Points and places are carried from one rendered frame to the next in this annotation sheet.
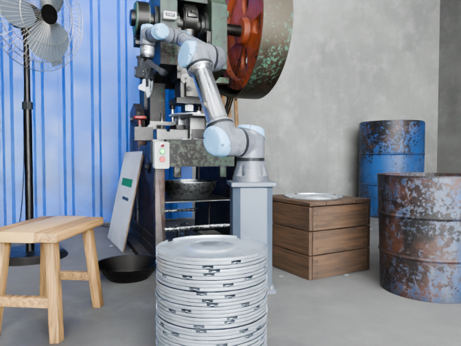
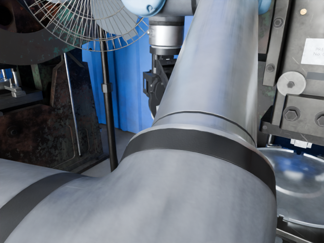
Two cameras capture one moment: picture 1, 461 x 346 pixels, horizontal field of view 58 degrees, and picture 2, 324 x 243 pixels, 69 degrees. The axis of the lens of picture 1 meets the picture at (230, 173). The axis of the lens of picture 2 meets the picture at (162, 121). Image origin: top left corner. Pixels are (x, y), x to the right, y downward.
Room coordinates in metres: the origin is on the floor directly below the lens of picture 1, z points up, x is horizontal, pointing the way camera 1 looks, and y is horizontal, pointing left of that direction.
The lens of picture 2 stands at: (1.86, -0.01, 1.11)
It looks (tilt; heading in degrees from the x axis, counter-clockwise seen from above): 22 degrees down; 56
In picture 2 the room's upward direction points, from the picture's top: straight up
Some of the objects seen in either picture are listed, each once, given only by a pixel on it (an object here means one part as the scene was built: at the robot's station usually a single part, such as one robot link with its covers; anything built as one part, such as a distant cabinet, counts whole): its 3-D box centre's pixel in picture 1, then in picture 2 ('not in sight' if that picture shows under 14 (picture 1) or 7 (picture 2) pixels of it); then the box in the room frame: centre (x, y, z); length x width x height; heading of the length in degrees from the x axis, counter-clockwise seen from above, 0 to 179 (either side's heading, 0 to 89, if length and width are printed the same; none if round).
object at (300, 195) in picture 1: (313, 195); not in sight; (2.10, -0.42, 0.35); 0.29 x 0.29 x 0.01
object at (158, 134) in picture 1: (188, 136); not in sight; (2.48, 0.25, 0.68); 0.45 x 0.30 x 0.06; 112
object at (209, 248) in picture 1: (211, 246); not in sight; (1.08, 0.05, 0.32); 0.29 x 0.29 x 0.01
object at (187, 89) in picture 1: (190, 73); (320, 62); (2.44, 0.23, 1.04); 0.17 x 0.15 x 0.30; 22
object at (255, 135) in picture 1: (249, 141); not in sight; (1.74, -0.08, 0.62); 0.13 x 0.12 x 0.14; 129
